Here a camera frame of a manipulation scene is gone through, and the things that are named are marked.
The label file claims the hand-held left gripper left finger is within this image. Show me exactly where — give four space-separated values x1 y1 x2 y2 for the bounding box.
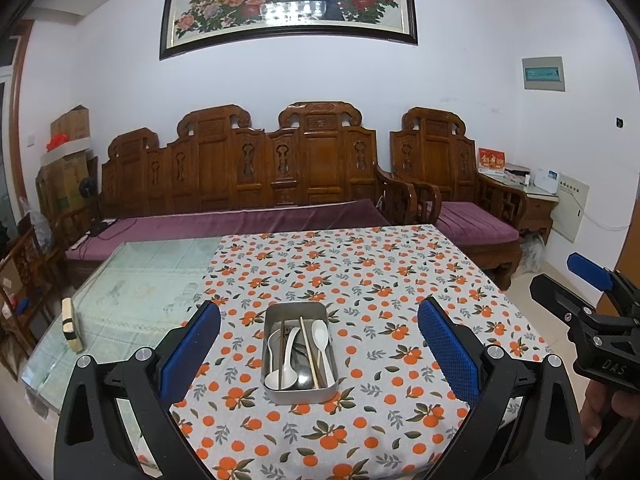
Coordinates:
53 299 223 480

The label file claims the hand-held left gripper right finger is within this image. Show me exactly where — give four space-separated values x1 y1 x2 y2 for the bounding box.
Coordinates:
416 296 587 480

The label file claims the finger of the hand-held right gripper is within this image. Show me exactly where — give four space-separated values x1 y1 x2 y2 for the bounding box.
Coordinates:
529 272 601 328
566 252 640 311

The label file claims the large white ceramic spoon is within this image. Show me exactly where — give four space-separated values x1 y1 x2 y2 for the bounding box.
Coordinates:
265 330 292 391

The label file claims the small white spoon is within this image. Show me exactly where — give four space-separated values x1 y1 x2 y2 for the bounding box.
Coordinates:
282 327 302 389

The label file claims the metal spoon with face handle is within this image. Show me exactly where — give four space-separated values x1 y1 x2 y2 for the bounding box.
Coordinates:
294 345 314 390

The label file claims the rectangular metal tray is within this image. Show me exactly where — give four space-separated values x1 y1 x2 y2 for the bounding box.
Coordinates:
262 302 340 406

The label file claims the long white spoon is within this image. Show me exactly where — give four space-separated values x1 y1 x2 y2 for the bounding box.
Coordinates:
311 320 337 386

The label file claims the person's right hand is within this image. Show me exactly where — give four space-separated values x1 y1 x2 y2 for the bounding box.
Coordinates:
580 382 640 461

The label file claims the brown wooden door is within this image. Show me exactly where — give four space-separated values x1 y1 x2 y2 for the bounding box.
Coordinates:
597 245 640 313

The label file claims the translucent plastic bag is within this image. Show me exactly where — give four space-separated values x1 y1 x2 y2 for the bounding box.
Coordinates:
520 235 546 276

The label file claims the wooden side table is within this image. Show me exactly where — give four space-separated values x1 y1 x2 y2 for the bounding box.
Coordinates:
520 180 561 246

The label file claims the purple armchair cushion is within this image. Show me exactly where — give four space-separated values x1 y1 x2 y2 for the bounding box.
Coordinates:
437 202 521 247

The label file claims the pale block with black band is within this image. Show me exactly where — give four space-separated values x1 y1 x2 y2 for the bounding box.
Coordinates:
61 297 83 353

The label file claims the orange print tablecloth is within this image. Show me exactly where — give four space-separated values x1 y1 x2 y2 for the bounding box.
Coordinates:
135 224 551 480

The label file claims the long purple sofa cushion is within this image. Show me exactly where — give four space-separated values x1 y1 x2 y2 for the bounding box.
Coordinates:
65 199 393 261

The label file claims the red desk calendar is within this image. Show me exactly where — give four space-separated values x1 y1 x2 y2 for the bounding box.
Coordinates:
477 147 506 175

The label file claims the wooden chair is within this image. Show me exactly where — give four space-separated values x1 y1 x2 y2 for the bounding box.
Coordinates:
0 230 66 376
52 205 101 252

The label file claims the carved wooden armchair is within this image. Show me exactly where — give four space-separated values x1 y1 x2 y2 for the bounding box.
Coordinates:
390 106 528 291

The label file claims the black standing fan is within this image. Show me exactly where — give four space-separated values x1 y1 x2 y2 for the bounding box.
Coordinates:
79 177 101 236

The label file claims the clear plastic bag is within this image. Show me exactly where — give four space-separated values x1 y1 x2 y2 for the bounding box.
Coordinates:
17 197 53 256

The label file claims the large cardboard box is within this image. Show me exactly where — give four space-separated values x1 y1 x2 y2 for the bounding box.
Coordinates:
37 152 98 216

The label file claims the long carved wooden sofa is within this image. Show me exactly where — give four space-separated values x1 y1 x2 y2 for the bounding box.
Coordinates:
100 101 418 226

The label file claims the small brown cardboard box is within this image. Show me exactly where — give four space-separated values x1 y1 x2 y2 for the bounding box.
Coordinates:
50 105 91 143

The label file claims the framed peacock flower painting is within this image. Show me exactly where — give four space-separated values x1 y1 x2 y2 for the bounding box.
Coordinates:
159 0 419 61

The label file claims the white wall panel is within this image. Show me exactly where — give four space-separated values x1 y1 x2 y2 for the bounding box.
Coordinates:
550 172 591 243

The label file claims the grey wall electrical box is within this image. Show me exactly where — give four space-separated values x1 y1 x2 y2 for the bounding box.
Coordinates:
521 56 566 92

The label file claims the wooden door frame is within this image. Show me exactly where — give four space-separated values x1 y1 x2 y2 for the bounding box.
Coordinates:
0 20 36 201

